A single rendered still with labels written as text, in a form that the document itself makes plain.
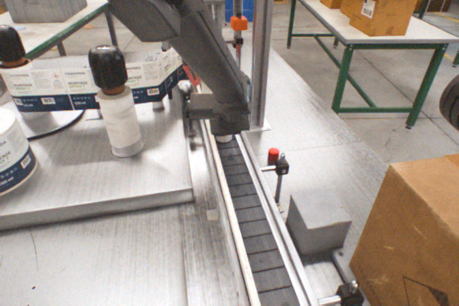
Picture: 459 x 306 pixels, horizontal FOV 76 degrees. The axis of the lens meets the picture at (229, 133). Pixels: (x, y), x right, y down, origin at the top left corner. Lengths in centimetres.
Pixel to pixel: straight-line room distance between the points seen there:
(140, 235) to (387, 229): 51
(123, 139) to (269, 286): 52
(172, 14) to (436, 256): 42
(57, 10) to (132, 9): 252
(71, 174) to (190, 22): 64
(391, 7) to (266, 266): 207
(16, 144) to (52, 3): 200
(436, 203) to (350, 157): 54
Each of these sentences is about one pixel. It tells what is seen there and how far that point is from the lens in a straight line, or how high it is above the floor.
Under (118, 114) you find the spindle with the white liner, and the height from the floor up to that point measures 102.
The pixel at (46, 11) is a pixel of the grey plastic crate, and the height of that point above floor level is 88.
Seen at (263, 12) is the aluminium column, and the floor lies 122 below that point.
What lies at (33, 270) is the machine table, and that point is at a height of 83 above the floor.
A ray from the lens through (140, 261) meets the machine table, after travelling 71.
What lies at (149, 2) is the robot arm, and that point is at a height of 136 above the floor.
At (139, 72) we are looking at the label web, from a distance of 101.
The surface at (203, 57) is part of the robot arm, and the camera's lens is 40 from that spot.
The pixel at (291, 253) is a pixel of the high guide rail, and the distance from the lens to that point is 55.
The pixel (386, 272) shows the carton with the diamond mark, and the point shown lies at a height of 95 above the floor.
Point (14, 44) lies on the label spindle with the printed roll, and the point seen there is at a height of 113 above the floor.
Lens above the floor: 141
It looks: 35 degrees down
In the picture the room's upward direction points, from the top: straight up
